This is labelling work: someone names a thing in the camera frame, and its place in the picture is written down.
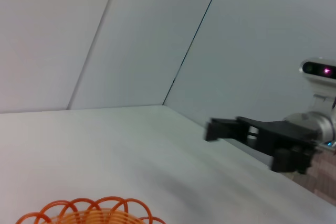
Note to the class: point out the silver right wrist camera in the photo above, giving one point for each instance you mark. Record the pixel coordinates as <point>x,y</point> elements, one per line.
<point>319,70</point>

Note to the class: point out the orange plastic woven basket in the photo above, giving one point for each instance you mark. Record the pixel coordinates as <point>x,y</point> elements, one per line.
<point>105,217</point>

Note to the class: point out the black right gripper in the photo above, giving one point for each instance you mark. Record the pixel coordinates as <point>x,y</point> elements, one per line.
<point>283,134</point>

